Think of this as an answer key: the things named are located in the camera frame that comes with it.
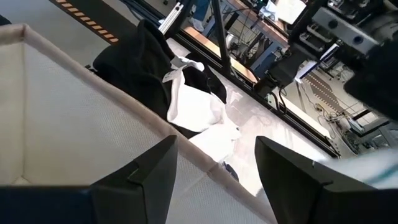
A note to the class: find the small dark sock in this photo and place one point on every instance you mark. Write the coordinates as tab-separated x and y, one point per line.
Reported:
231	172

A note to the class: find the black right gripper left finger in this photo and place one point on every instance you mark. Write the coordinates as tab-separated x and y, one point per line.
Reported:
146	186

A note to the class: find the large black cloth garment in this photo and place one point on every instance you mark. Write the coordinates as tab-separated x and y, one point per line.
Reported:
136	65

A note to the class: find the silver aluminium frame post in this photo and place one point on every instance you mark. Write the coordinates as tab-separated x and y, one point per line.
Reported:
171	17

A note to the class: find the black upright frame post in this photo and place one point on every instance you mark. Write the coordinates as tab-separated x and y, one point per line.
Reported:
222	37

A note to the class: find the white teal cloth garment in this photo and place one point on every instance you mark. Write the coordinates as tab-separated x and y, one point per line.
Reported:
367	168

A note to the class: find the wooden workbench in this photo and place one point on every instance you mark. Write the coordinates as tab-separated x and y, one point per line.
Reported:
211	45

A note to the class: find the yellow black hazard strip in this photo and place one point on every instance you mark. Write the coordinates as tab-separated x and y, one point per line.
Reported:
90	23

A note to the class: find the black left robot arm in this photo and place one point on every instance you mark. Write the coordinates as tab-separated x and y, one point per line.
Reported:
280	74

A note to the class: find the beige cardboard box wall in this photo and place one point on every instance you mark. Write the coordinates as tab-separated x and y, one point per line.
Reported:
62	124

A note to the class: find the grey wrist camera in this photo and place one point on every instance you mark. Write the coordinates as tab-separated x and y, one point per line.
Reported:
345	29

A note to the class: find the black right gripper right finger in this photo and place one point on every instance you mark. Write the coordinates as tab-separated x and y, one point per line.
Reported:
289	186

